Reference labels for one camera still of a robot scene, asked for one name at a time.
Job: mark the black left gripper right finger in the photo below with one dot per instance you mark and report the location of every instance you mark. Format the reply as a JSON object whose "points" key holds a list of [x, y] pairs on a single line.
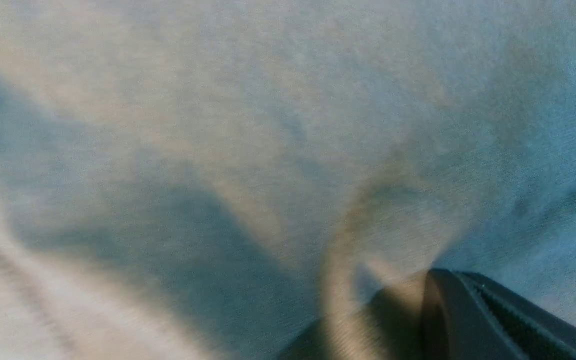
{"points": [[469, 316]]}

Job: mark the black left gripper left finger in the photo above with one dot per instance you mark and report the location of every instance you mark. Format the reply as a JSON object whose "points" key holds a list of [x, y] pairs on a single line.
{"points": [[308, 345]]}

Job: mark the gray long-sleeve top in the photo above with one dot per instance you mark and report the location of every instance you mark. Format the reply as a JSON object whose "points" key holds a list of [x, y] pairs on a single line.
{"points": [[204, 179]]}

